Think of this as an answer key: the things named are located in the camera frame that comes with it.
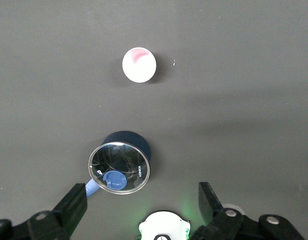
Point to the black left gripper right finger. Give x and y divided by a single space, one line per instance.
219 222

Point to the pink plastic cup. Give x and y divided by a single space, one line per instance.
138 68

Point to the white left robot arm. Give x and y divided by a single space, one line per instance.
163 225

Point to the glass saucepan lid, blue knob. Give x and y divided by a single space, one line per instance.
118 160

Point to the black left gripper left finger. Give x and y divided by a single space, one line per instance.
66 212

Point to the dark grey table mat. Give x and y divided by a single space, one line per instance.
43 75

